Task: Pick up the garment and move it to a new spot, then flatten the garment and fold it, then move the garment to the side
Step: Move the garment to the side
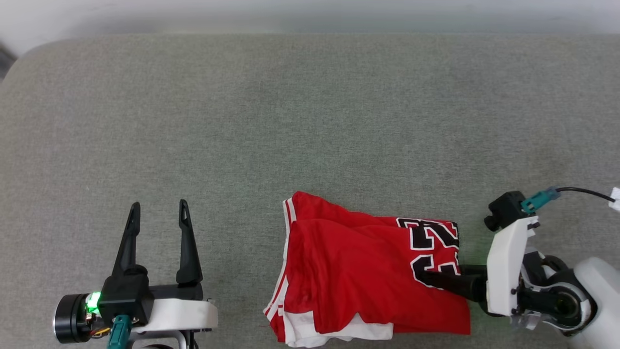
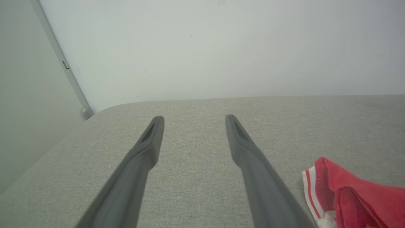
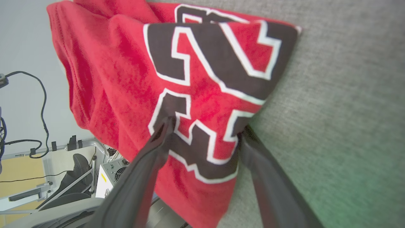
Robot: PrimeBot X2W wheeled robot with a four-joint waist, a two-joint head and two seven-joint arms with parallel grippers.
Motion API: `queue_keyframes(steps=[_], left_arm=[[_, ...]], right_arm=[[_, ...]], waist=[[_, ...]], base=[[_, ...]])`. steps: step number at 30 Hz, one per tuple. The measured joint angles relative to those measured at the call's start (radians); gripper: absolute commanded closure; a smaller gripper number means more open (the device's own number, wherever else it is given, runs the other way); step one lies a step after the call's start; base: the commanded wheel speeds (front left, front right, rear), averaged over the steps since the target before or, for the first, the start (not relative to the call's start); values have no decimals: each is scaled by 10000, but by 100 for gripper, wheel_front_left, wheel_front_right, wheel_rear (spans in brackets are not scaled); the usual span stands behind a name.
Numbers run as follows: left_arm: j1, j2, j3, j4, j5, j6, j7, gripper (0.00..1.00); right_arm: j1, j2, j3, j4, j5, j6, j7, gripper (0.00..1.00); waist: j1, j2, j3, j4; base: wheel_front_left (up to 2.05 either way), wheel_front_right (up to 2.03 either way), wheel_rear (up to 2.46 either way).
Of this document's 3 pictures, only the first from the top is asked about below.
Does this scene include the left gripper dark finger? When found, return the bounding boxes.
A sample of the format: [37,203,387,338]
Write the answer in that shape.
[112,202,146,278]
[176,199,203,286]

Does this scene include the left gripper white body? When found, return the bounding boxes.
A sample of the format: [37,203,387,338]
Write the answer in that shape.
[130,285,219,349]

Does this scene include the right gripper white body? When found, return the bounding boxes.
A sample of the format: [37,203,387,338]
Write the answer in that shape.
[486,217,541,317]

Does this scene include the red white jersey garment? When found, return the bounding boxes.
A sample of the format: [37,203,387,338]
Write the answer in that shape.
[263,191,472,348]

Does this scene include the left gripper black cylindrical motor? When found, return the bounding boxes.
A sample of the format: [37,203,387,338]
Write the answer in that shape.
[53,293,100,344]

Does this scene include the grey fabric sofa seat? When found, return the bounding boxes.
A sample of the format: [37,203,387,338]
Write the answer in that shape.
[0,33,620,349]

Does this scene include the left teal cable connector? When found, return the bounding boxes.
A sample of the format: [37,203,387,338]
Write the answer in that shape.
[107,315,133,349]

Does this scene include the teal cable connector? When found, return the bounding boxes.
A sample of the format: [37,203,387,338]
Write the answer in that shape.
[107,315,133,349]
[521,188,561,214]

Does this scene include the right teal cable connector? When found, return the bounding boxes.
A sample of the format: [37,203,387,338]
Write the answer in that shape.
[521,188,561,214]

